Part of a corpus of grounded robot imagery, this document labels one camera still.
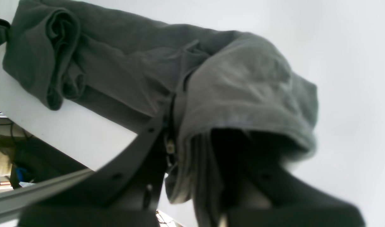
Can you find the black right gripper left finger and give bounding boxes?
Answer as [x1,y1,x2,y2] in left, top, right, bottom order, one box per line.
[19,117,172,227]

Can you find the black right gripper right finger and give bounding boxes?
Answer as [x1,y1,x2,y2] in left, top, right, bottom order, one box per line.
[211,129,366,227]

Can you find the dark grey T-shirt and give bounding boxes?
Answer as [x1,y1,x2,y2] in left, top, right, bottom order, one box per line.
[0,0,318,227]

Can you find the aluminium frame rail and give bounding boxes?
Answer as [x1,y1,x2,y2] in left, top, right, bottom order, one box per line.
[0,169,95,227]

